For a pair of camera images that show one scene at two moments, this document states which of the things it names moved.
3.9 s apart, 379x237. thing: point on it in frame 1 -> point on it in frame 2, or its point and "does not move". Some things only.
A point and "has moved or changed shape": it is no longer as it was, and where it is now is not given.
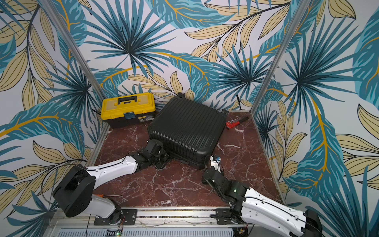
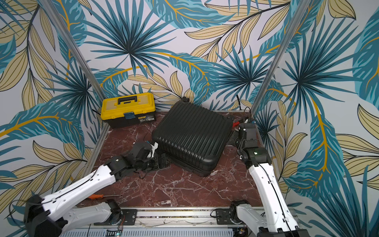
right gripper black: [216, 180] -> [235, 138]
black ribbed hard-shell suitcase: [189, 130] has moved or changed shape
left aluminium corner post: [76, 49] does not move
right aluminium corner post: [280, 55] does not move
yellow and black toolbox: [129, 110] does not move
